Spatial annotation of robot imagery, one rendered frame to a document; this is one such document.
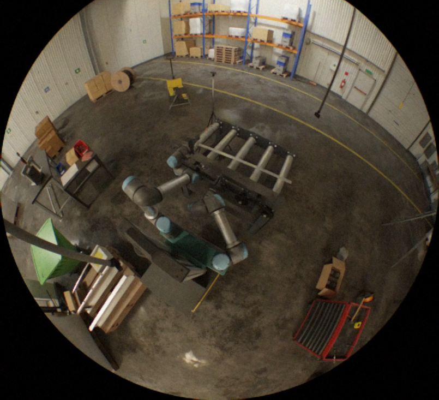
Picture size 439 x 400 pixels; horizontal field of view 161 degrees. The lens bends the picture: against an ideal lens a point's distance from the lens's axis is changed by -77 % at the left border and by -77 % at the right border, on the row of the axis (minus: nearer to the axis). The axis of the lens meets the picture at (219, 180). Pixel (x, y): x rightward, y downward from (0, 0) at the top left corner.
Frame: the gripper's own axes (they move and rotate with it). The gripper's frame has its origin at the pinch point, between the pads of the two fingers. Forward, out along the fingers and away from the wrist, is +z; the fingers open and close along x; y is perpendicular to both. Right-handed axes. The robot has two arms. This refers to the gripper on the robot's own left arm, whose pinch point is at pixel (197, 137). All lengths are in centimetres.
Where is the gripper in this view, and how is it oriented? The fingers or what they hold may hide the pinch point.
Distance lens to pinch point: 123.6
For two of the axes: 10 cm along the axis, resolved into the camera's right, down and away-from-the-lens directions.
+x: 0.3, -5.4, -8.4
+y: 8.5, 4.6, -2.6
